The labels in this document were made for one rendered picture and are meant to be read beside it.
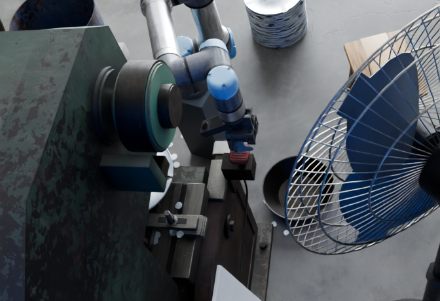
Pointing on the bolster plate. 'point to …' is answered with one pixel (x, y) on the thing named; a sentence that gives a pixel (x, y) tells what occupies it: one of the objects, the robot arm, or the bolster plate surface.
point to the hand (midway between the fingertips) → (238, 149)
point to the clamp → (179, 224)
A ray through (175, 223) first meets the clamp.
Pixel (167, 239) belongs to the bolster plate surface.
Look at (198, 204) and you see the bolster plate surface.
